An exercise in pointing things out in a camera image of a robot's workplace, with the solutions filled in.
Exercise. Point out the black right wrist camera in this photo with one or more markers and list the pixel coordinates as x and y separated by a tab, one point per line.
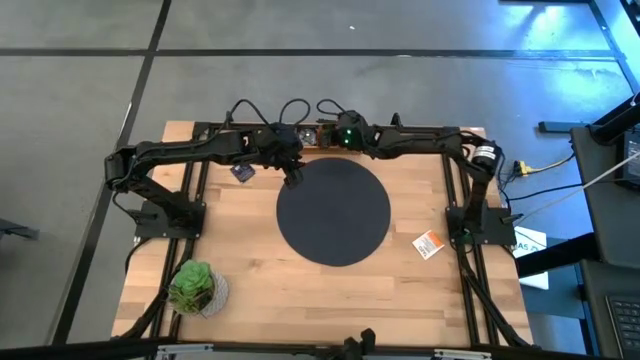
350	125

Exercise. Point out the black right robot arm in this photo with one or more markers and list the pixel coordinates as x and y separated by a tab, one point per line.
425	142

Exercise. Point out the black keyboard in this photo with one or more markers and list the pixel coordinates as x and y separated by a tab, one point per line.
625	325

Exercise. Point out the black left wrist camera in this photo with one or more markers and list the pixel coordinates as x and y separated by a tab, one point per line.
284	135

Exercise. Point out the green succulent in white pot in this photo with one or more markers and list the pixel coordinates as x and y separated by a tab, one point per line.
192	282

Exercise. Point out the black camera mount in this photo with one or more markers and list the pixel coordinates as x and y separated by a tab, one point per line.
361	342

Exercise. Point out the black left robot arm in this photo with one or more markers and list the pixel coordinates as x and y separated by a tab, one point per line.
175	150

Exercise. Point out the white orange tea packet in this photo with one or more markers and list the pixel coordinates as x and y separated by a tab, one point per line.
428	245

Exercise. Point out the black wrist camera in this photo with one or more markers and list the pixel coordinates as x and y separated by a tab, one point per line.
284	135
350	125

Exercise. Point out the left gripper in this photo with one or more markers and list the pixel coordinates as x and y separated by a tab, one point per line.
282	159

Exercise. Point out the white paper sign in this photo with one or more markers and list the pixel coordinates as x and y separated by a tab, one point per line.
530	250

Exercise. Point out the wooden tea organizer box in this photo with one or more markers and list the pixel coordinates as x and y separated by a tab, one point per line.
310	146

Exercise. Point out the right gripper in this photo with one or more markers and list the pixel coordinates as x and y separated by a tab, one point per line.
357	145

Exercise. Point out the round dark woven placemat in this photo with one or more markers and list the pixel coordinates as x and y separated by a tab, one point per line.
332	215

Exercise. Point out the black diagonal beam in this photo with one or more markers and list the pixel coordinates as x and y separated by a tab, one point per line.
555	257

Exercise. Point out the silver metal bracket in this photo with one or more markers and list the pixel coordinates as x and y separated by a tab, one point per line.
185	349
462	354

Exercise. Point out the black desk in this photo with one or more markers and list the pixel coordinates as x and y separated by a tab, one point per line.
600	210

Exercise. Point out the dark chair base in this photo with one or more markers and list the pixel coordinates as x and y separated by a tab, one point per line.
15	229

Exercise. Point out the yellow power plug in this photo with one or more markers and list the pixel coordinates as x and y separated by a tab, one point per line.
522	167

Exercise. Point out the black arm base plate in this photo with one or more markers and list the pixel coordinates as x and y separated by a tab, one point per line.
150	225
492	232

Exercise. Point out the black foot bar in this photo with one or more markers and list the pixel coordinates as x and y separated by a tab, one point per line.
560	126

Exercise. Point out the dark desk with keyboard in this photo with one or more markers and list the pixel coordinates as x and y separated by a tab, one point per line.
595	310

